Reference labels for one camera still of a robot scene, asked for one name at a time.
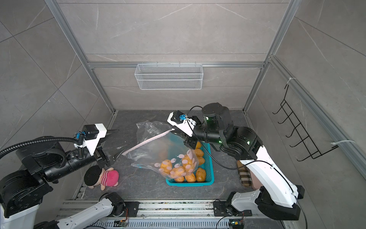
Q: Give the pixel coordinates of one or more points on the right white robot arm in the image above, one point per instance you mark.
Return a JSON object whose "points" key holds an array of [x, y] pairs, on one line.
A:
{"points": [[278, 197]]}

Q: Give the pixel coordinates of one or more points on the checkered beige cloth item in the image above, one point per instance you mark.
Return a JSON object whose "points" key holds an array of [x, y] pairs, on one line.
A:
{"points": [[248, 179]]}

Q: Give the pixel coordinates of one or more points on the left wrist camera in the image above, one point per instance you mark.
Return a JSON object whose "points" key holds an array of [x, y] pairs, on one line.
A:
{"points": [[89, 138]]}

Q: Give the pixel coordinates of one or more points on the teal plastic basket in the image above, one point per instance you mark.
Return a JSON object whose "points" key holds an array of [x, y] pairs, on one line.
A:
{"points": [[207, 166]]}

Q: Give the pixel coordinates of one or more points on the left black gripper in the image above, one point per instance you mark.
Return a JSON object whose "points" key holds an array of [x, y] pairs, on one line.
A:
{"points": [[102, 158]]}

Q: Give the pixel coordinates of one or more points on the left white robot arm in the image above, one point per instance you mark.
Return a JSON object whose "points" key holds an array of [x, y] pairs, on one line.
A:
{"points": [[45, 161]]}

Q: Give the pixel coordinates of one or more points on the black wire hook rack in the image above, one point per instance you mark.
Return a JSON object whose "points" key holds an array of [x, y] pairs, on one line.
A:
{"points": [[299, 129]]}

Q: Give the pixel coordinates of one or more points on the metal base rail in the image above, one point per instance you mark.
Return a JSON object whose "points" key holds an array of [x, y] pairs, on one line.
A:
{"points": [[183, 214]]}

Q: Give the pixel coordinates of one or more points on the pink plush pig toy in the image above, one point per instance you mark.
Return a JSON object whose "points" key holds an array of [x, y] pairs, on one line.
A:
{"points": [[95, 176]]}

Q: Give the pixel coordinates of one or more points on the clear pink-dotted zipper bag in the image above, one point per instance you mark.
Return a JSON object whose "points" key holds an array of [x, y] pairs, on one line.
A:
{"points": [[152, 152]]}

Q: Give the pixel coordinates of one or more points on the white wire mesh shelf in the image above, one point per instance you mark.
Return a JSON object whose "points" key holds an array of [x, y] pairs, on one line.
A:
{"points": [[169, 76]]}

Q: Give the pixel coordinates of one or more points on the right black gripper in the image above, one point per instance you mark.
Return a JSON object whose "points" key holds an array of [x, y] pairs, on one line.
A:
{"points": [[189, 141]]}

